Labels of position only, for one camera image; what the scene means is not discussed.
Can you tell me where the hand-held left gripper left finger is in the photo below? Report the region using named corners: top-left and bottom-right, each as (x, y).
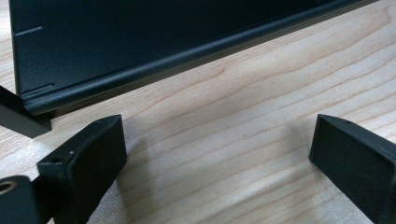
top-left (35, 114), bottom-right (128, 224)

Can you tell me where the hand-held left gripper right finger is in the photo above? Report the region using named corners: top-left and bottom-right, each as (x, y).
top-left (308, 113), bottom-right (396, 224)

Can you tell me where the black metal shelf rack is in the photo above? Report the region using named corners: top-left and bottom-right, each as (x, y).
top-left (0, 0), bottom-right (381, 140)

